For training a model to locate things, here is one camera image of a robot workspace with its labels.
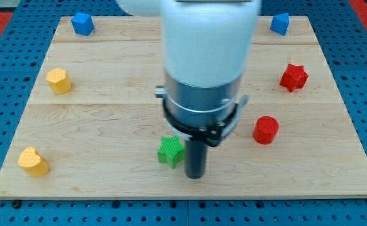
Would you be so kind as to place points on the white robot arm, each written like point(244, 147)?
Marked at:
point(205, 50)

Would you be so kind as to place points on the red star block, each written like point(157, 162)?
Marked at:
point(294, 77)

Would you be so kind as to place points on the blue pentagon block right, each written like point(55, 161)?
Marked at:
point(280, 23)

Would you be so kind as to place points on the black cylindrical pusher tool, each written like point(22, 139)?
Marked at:
point(195, 159)

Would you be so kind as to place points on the yellow heart block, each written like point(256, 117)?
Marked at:
point(32, 163)

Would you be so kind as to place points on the blue cube block left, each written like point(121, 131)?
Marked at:
point(82, 24)

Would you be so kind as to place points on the red cylinder block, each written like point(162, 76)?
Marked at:
point(266, 129)

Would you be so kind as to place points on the green star block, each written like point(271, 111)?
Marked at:
point(171, 151)

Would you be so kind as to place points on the yellow hexagon block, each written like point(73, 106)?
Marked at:
point(59, 81)

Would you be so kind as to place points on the wooden board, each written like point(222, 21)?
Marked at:
point(100, 138)

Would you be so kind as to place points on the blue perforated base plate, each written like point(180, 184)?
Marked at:
point(23, 46)

